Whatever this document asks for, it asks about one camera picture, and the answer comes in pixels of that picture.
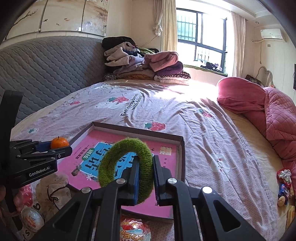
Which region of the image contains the pile of folded clothes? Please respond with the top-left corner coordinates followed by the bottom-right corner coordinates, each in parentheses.
top-left (102, 36), bottom-right (191, 85)

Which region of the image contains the orange mandarin with stem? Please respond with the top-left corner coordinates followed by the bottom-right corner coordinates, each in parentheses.
top-left (50, 137), bottom-right (69, 149)

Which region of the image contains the floral wall painting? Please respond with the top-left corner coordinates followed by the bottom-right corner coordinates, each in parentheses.
top-left (4, 0), bottom-right (109, 40)

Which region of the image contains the blue surprise egg toy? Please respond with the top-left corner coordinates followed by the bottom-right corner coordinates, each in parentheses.
top-left (119, 215), bottom-right (152, 241)

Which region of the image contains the dark framed window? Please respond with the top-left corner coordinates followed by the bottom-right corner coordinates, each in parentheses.
top-left (176, 8), bottom-right (227, 75)

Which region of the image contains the grey cardboard box tray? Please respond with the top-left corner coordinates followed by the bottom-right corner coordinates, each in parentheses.
top-left (67, 121), bottom-right (186, 219)

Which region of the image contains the pink strawberry bear bedsheet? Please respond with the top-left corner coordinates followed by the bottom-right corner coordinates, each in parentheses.
top-left (11, 80), bottom-right (286, 240)

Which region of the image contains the small colourful doll toy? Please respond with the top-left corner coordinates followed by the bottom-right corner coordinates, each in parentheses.
top-left (276, 168), bottom-right (292, 207)

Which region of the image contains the cream drawstring mesh pouch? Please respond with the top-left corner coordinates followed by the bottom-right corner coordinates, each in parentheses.
top-left (35, 173), bottom-right (71, 221)

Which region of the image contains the cream curtain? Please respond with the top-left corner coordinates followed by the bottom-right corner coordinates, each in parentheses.
top-left (152, 0), bottom-right (178, 51)
top-left (231, 12), bottom-right (246, 77)

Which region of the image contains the grey quilted headboard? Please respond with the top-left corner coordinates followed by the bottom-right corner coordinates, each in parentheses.
top-left (1, 36), bottom-right (105, 123)

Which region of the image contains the red surprise egg toy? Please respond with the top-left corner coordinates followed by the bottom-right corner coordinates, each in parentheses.
top-left (21, 184), bottom-right (45, 233)

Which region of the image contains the cream right curtain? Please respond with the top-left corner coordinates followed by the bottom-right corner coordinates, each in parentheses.
top-left (231, 12), bottom-right (246, 77)

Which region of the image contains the pink quilted blanket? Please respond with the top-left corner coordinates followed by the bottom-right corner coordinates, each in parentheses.
top-left (217, 77), bottom-right (295, 188)

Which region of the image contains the green fuzzy ring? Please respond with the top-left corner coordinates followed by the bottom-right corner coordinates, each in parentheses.
top-left (98, 137), bottom-right (154, 205)

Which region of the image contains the cream left curtain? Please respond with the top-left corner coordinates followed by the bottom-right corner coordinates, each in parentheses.
top-left (152, 0), bottom-right (178, 51)

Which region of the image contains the white air conditioner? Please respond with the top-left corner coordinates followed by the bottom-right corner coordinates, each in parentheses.
top-left (260, 29), bottom-right (285, 41)

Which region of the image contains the black flat television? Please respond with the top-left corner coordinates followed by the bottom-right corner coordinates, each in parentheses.
top-left (293, 64), bottom-right (296, 90)

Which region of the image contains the left hand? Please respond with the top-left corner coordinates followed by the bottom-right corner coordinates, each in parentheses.
top-left (0, 185), bottom-right (24, 216)

